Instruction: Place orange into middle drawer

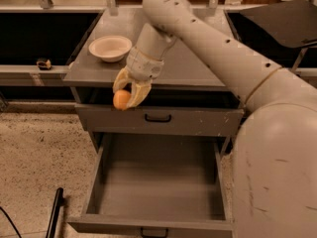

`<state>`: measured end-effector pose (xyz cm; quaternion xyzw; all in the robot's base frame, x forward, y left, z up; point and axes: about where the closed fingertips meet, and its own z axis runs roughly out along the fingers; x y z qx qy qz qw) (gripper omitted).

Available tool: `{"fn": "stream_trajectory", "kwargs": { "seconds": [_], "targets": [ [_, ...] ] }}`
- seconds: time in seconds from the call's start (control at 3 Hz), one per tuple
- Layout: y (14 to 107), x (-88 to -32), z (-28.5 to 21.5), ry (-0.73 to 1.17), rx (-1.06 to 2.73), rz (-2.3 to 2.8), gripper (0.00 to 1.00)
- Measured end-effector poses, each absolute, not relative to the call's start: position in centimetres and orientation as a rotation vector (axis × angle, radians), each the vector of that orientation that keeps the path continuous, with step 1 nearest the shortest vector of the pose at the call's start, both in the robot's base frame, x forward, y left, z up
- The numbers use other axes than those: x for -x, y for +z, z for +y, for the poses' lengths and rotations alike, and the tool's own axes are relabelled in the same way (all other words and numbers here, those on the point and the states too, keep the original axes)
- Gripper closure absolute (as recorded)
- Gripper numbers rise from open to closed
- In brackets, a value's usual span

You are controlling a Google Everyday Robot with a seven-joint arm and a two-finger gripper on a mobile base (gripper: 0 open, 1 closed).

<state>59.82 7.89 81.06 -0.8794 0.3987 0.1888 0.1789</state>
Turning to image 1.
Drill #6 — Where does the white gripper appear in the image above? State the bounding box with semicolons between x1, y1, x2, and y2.
112;47;164;108

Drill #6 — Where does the black bar on floor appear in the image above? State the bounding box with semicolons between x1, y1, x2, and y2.
46;187;64;238

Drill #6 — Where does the grey wooden drawer cabinet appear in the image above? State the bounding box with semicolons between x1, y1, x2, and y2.
62;6;247;157

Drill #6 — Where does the open grey middle drawer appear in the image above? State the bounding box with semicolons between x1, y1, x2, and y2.
68;133;233;238

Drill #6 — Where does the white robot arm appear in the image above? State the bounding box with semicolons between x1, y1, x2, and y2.
113;0;317;238

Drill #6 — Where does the closed grey top drawer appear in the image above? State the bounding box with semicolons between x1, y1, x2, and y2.
75;104;244;137

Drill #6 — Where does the black cable on floor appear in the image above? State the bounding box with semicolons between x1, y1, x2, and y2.
0;205;23;238

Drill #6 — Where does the small dark object on ledge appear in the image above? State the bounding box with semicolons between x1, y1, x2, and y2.
37;59;52;70

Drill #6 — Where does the orange fruit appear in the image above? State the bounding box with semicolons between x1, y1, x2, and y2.
113;89;131;110

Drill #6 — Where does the white paper bowl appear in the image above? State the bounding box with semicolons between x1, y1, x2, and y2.
88;36;132;62

